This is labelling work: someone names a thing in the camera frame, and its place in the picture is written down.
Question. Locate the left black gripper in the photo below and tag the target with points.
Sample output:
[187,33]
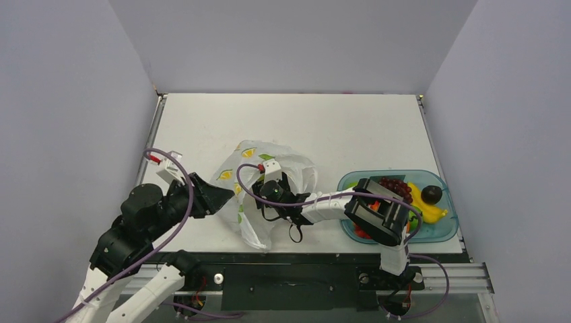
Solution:
[208,198]

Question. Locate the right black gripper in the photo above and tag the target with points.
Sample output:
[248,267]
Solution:
[263,189]

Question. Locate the white plastic bag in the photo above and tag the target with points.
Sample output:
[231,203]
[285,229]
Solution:
[240,171]

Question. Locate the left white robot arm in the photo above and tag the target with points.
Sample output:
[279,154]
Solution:
[116,259]

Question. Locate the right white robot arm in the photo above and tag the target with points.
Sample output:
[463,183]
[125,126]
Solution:
[388,218]

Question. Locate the fake purple grapes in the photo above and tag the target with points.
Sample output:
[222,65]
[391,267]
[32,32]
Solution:
[397,186]

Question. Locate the fake dark plum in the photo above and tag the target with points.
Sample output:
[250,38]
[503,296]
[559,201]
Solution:
[431,194]

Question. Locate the fake yellow banana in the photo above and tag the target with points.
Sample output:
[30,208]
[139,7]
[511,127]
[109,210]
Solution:
[431,213]

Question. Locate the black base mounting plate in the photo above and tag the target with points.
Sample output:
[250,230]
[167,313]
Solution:
[293,281]

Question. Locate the teal plastic tray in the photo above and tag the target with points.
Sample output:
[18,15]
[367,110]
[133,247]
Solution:
[440,231]

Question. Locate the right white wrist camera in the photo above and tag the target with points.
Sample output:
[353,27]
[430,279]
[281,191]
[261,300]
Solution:
[271,170]

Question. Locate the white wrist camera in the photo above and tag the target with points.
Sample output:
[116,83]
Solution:
[271,170]
[167,170]

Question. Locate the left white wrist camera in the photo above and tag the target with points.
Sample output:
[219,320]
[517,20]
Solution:
[167,170]

